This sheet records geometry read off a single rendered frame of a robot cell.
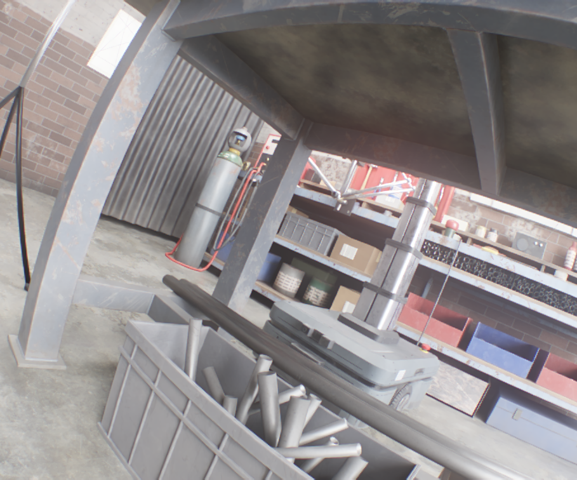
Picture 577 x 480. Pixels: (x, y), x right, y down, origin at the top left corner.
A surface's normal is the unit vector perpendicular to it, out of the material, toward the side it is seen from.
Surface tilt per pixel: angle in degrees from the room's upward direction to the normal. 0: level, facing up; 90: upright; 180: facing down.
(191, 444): 90
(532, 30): 180
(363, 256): 90
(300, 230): 90
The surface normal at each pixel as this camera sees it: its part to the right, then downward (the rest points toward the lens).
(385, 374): 0.22, 0.09
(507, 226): -0.53, -0.23
